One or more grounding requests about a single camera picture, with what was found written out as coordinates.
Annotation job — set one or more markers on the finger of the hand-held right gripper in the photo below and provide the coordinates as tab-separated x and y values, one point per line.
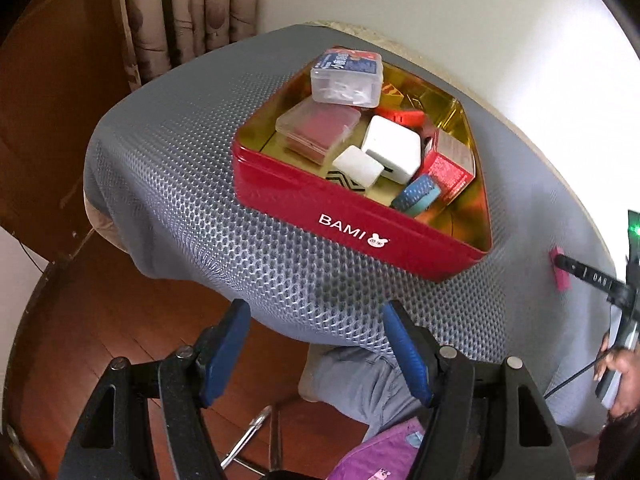
585	272

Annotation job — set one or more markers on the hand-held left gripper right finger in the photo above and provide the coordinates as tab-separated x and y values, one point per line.
407	355

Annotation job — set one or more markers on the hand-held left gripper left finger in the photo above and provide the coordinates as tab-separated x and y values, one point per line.
225	355

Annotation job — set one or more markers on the pink eraser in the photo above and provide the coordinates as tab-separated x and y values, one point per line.
560	276

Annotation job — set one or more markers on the red tin box gold inside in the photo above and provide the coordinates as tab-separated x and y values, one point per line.
350	215

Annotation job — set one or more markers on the blue patterned small tin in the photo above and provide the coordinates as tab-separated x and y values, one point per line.
415	195

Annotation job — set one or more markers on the red cardboard box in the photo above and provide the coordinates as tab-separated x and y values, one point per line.
447	170

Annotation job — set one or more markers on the white eraser zigzag sleeve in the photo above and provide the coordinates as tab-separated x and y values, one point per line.
356	166

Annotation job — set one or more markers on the white power adapter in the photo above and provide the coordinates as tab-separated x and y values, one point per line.
390	147

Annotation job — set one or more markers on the clear case red contents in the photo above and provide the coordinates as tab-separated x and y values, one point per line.
320	127

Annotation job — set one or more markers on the clear plastic box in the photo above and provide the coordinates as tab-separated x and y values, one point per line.
345	85

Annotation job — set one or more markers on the person's right forearm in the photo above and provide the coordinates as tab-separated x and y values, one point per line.
620	447

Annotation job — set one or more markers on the person's right hand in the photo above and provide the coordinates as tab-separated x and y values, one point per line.
627	375

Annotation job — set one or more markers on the metal stool leg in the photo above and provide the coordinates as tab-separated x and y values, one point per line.
250	432

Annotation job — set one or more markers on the purple bag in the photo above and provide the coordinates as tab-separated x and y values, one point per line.
380	455

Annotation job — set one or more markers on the grey honeycomb mat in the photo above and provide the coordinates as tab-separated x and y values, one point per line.
190	170

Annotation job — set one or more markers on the brown wooden door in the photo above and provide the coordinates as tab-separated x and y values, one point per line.
50	110

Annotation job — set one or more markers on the beige patterned curtain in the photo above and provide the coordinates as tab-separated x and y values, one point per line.
190	5

